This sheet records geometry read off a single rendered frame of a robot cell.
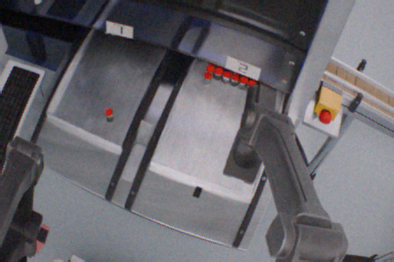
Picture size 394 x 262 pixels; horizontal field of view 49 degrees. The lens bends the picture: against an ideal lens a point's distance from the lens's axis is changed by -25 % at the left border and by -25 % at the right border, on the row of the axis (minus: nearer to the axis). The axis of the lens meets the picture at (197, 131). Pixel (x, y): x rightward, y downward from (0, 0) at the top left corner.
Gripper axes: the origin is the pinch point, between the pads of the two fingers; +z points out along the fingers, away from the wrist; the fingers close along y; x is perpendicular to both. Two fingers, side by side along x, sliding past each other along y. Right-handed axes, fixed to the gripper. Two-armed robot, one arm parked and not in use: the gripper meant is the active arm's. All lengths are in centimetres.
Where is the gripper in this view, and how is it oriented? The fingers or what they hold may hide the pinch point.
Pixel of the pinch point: (240, 169)
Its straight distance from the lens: 116.7
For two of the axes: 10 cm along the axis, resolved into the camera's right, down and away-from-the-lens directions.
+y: 3.5, -8.6, 3.6
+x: -9.3, -3.5, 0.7
